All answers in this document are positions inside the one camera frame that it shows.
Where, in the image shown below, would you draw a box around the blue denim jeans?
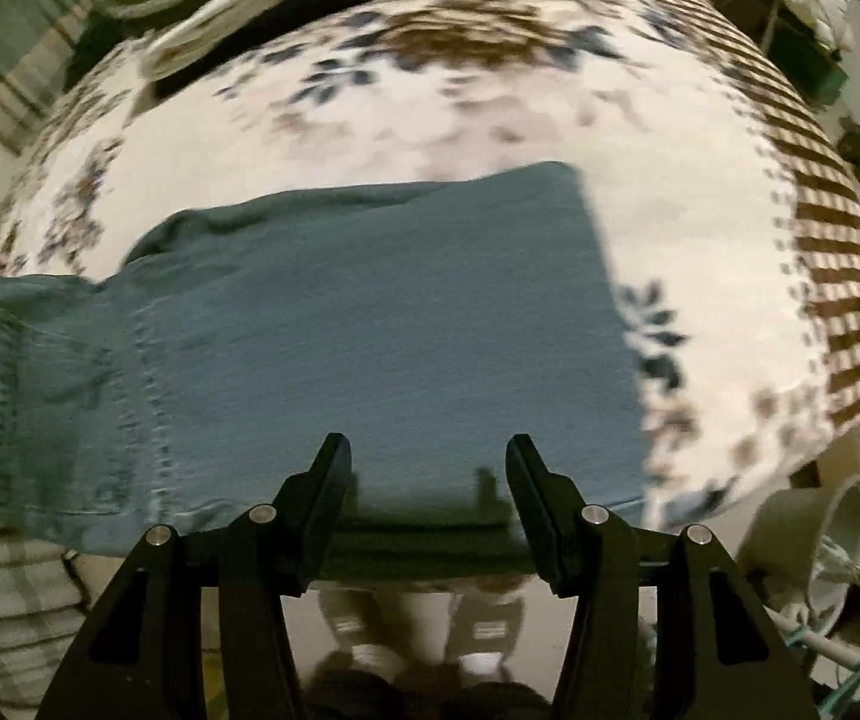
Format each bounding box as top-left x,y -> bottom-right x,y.
0,163 -> 649,578

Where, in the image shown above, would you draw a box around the green metal rack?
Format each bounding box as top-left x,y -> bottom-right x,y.
766,608 -> 860,718

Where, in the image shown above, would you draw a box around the floral bed blanket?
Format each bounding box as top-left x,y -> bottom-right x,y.
0,0 -> 860,525

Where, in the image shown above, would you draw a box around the folded black garment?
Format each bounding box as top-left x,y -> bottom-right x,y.
143,0 -> 373,98

